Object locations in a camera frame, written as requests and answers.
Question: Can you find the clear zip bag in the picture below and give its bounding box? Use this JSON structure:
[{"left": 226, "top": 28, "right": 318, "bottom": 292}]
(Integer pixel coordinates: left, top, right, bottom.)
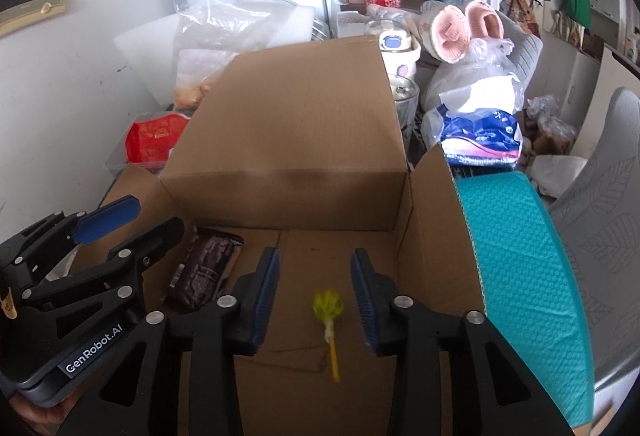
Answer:
[{"left": 172, "top": 0, "right": 301, "bottom": 112}]

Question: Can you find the small green tote bag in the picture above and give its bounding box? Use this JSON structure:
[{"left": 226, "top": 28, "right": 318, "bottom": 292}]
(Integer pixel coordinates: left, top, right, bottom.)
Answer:
[{"left": 565, "top": 0, "right": 598, "bottom": 22}]

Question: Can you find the crumpled clear plastic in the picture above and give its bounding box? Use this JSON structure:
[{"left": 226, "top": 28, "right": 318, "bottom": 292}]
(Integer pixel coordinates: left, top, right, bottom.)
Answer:
[{"left": 525, "top": 94, "right": 576, "bottom": 152}]

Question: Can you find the white plastic bag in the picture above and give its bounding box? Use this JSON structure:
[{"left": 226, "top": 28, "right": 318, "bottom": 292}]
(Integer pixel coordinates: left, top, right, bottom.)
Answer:
[{"left": 422, "top": 39, "right": 526, "bottom": 117}]

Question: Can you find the blue tissue pack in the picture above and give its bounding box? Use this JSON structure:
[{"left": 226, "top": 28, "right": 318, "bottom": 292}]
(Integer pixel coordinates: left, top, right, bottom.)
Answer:
[{"left": 437, "top": 105, "right": 523, "bottom": 165}]

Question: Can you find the patterned tote bag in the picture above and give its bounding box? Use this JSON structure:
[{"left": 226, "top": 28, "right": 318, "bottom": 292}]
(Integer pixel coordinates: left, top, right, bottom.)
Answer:
[{"left": 500, "top": 0, "right": 541, "bottom": 34}]

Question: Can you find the yellow green feather pick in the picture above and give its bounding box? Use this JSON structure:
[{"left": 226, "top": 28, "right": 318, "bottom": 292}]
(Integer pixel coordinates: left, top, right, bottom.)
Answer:
[{"left": 312, "top": 291, "right": 346, "bottom": 384}]

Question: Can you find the white cabinet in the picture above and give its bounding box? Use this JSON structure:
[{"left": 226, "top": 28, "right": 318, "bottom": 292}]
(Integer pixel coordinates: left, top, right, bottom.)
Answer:
[{"left": 542, "top": 31, "right": 640, "bottom": 157}]

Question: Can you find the person's left hand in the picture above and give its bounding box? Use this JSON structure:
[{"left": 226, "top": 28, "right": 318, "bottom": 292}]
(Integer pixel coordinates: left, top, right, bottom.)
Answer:
[{"left": 10, "top": 391, "right": 76, "bottom": 436}]

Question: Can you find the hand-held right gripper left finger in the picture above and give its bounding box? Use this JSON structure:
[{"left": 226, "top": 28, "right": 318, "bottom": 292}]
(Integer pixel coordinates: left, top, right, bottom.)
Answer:
[{"left": 55, "top": 246, "right": 281, "bottom": 436}]

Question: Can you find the grey leaf-pattern chair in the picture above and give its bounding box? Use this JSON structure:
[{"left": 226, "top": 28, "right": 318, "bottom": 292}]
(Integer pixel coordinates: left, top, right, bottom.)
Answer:
[{"left": 547, "top": 86, "right": 640, "bottom": 397}]

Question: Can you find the grey ribbed cushion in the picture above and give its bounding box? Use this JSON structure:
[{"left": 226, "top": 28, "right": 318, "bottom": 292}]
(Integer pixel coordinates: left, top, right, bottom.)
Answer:
[{"left": 495, "top": 11, "right": 543, "bottom": 82}]

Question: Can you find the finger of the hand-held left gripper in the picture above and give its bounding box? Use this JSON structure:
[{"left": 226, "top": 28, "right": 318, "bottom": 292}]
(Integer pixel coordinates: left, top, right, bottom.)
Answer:
[
  {"left": 20, "top": 216, "right": 186, "bottom": 309},
  {"left": 0, "top": 195, "right": 142, "bottom": 278}
]

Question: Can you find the white blue appliance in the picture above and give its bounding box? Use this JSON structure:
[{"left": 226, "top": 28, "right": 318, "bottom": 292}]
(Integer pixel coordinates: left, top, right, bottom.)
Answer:
[{"left": 377, "top": 30, "right": 420, "bottom": 77}]

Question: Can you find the cardboard box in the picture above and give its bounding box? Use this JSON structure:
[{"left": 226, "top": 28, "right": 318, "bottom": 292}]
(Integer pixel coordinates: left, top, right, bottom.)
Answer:
[{"left": 97, "top": 36, "right": 493, "bottom": 436}]

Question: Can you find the red snack packet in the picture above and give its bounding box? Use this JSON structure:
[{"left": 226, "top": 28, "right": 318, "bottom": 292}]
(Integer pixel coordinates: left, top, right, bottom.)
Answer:
[{"left": 125, "top": 113, "right": 191, "bottom": 164}]

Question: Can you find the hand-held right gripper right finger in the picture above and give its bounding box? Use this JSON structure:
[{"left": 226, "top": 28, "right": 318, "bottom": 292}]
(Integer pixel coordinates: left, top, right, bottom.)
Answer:
[{"left": 349, "top": 247, "right": 576, "bottom": 436}]

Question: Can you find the brown chocolate packet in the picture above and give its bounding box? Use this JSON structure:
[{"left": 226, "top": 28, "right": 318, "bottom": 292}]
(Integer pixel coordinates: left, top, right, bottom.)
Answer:
[{"left": 162, "top": 226, "right": 246, "bottom": 314}]

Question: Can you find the glass mug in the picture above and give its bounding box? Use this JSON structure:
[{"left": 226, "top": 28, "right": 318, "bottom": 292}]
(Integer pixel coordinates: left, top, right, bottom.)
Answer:
[{"left": 390, "top": 76, "right": 421, "bottom": 157}]

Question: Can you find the pink slipper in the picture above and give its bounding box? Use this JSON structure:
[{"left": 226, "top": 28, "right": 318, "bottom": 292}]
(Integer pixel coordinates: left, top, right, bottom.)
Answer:
[
  {"left": 430, "top": 5, "right": 473, "bottom": 63},
  {"left": 462, "top": 0, "right": 503, "bottom": 40}
]

